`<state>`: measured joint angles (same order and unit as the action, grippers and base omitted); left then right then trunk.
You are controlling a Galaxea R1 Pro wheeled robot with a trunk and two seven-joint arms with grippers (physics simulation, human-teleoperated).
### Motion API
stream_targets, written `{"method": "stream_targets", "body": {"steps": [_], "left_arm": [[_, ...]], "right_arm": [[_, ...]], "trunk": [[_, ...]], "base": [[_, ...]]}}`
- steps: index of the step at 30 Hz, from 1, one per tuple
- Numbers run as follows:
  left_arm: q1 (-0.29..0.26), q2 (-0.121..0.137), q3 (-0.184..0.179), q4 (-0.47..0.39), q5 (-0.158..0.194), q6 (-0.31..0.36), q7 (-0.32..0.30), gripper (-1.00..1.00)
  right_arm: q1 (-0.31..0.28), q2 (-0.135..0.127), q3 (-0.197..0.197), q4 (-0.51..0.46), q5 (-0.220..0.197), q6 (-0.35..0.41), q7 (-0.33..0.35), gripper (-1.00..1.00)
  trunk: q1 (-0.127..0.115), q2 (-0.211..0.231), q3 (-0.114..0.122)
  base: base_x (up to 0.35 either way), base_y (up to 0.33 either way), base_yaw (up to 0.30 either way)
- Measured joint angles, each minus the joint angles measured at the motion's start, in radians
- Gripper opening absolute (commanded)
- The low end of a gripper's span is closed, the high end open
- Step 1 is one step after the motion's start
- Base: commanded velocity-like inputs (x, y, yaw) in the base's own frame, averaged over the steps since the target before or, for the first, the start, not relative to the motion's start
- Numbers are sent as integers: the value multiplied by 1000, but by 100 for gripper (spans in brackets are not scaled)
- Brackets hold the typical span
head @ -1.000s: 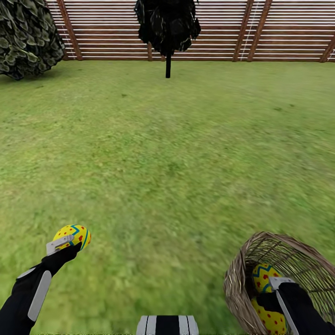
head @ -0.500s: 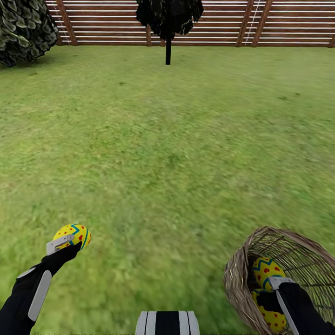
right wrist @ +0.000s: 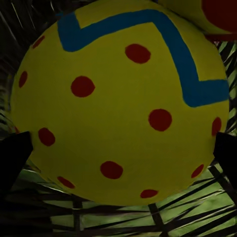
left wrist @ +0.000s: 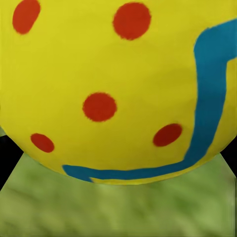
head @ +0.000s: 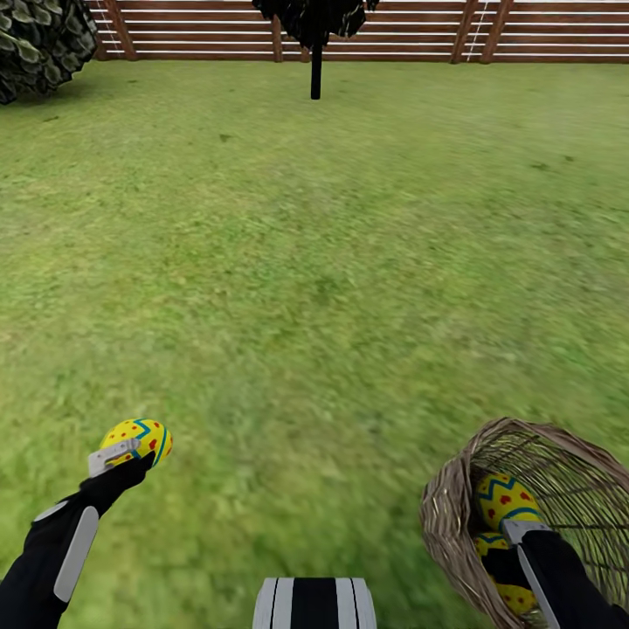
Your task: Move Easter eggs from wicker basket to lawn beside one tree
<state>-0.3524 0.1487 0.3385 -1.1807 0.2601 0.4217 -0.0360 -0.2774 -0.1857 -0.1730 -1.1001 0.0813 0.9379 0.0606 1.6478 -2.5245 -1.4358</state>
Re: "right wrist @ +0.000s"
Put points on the wicker basket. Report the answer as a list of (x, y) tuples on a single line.
[(160, 229)]

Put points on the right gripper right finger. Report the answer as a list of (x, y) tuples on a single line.
[(225, 152)]

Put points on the easter egg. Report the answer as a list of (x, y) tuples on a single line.
[(123, 101), (217, 19)]

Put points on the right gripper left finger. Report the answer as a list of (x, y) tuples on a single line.
[(14, 153)]

